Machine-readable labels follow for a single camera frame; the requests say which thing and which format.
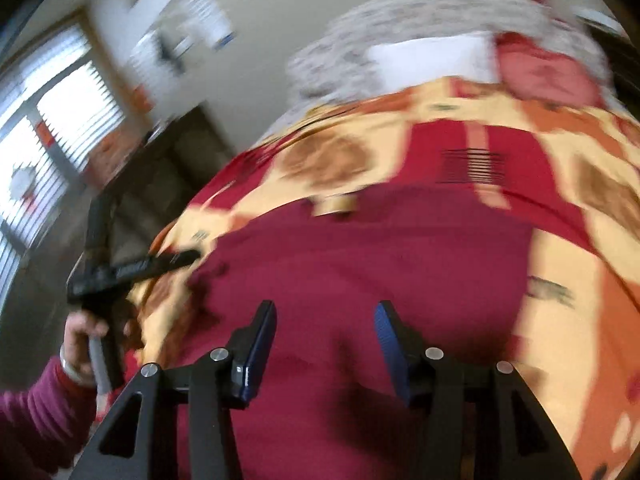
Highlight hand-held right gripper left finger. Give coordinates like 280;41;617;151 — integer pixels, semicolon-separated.
67;300;278;480

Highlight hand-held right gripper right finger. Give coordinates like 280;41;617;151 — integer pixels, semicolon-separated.
374;300;584;480

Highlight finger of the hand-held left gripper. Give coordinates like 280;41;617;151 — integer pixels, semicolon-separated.
131;249;202;279

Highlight maroon garment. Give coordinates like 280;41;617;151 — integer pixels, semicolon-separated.
177;182;533;480

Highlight person's left forearm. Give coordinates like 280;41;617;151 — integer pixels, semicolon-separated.
0;357;103;480

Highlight person's left hand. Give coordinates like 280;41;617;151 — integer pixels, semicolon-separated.
62;310;132;386

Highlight window with blinds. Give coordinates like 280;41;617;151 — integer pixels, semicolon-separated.
0;22;128;306

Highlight yellow and red printed blanket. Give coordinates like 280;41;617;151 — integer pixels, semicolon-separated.
127;74;640;480

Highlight grey patterned blanket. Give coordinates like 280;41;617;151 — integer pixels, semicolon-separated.
286;0;618;108

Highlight white pillow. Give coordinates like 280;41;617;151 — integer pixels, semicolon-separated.
366;31;502;87

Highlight red and pink cloth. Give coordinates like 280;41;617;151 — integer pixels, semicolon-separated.
494;31;603;107

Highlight white wall poster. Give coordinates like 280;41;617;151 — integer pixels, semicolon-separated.
177;0;237;52

